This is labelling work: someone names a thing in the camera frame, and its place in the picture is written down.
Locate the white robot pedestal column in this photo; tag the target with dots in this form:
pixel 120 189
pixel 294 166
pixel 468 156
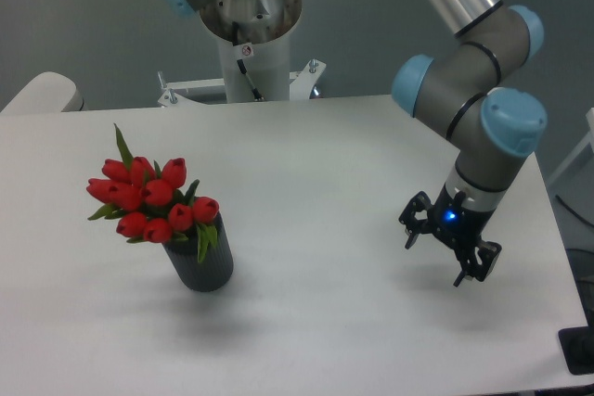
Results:
pixel 253 40

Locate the white frame at right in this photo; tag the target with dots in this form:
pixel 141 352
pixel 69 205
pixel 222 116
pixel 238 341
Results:
pixel 576 159

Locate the red tulip bouquet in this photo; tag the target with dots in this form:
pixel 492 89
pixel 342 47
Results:
pixel 153 203

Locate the black device at table edge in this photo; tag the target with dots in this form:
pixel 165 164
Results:
pixel 577 348

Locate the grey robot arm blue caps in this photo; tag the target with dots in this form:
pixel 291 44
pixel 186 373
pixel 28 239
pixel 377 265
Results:
pixel 460 97

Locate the beige chair backrest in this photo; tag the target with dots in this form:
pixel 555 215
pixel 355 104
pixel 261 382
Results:
pixel 48 92

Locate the white metal base frame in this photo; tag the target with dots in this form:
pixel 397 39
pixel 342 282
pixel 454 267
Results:
pixel 303 85

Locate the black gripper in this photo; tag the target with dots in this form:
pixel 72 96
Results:
pixel 456 221

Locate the dark grey ribbed vase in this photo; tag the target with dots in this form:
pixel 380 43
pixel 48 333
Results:
pixel 204 261

